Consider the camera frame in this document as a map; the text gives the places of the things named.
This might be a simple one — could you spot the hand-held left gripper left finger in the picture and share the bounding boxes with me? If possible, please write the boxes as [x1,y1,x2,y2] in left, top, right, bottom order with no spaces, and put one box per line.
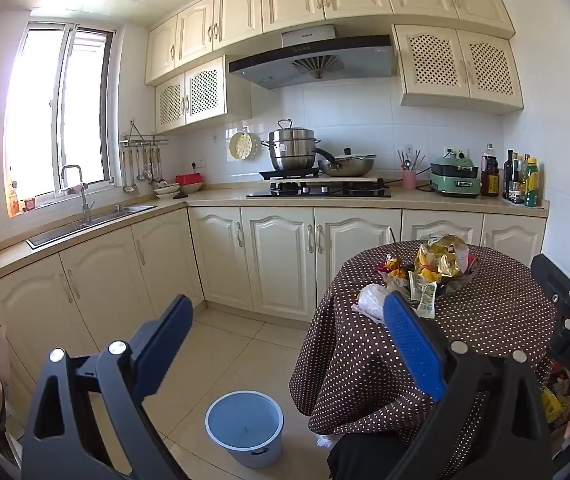
[21,294,194,480]

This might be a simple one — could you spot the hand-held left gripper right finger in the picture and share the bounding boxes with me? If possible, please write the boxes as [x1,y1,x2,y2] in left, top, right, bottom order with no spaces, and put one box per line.
[383,290,553,480]

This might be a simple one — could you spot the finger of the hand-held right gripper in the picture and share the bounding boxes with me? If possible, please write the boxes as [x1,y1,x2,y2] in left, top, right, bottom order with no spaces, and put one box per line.
[531,254,570,341]

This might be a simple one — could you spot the green white printed sachet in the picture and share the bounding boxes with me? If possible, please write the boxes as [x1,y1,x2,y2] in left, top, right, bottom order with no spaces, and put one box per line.
[407,270,438,318]

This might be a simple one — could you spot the white plastic bag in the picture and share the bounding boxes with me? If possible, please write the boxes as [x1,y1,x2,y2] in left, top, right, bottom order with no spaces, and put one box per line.
[352,283,390,323]

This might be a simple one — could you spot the blue plastic bucket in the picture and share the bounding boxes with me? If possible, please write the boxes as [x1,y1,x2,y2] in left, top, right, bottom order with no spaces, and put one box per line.
[205,391,286,469]

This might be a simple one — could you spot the pile of colourful packets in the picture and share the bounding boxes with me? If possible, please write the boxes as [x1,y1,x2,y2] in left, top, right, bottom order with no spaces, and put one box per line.
[540,365,570,428]

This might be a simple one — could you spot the brown polka dot tablecloth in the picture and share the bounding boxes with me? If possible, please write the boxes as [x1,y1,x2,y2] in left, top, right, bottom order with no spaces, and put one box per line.
[289,240,566,480]

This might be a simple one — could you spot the orange candy wrappers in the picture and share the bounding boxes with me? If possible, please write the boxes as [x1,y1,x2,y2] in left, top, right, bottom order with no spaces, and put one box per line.
[377,255,408,281]

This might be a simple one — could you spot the green yellow oil bottle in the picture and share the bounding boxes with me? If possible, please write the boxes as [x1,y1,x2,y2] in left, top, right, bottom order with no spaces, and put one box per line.
[524,156,540,208]

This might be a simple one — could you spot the gold snack bag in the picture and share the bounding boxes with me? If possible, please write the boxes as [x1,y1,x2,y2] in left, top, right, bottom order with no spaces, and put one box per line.
[414,234,470,281]

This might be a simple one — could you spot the dark glass bottle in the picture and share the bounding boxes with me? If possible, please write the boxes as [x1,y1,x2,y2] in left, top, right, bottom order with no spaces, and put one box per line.
[504,149,516,200]
[513,152,526,204]

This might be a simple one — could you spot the large dark sauce bottle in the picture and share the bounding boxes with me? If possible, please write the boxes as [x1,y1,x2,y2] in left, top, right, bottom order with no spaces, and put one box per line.
[481,144,500,197]

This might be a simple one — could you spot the stainless steel sink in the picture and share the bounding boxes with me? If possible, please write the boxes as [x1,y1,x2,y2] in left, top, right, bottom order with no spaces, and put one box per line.
[26,204,158,249]

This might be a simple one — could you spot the cream base cabinets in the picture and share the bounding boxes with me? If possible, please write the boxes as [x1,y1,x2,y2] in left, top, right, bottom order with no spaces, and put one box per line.
[0,207,548,411]

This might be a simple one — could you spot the green electric cooker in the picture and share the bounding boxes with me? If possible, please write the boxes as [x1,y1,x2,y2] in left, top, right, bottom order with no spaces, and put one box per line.
[430,156,482,198]

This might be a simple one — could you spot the chrome faucet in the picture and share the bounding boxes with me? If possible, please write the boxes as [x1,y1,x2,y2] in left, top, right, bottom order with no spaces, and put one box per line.
[60,164,96,225]

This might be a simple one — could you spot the pink utensil holder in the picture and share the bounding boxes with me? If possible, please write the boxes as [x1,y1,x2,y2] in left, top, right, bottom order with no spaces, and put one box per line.
[397,149,426,190]

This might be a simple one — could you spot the hanging kitchen utensils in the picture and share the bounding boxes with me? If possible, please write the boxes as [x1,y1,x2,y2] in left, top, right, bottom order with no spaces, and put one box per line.
[121,145,168,194]

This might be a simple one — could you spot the black gas stove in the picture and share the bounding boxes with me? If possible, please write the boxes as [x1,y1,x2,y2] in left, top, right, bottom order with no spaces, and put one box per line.
[246,170,392,199]

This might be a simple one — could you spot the steel wok with lid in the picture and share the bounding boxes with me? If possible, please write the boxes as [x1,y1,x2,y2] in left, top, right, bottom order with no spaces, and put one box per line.
[312,147,378,177]

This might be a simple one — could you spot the metal utensil rack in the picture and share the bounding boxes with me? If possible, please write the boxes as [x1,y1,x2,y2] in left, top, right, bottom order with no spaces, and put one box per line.
[121,120,170,148]

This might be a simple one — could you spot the cream round steamer plate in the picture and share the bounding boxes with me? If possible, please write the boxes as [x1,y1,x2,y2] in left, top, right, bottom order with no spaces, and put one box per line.
[229,130,254,162]

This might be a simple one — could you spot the cream lattice door cabinet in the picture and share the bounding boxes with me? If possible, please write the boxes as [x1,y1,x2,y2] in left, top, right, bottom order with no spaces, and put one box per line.
[392,24,524,115]
[155,56,253,135]

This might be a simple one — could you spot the stainless steel steamer pot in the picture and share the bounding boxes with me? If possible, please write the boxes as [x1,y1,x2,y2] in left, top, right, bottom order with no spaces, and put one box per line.
[261,118,322,172]

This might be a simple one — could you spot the sliding window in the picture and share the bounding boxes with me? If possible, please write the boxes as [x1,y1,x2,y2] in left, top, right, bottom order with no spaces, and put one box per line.
[5,21,116,216]

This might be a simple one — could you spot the grey range hood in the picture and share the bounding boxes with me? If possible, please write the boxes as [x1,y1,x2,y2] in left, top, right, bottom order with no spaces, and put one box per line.
[228,24,398,91]

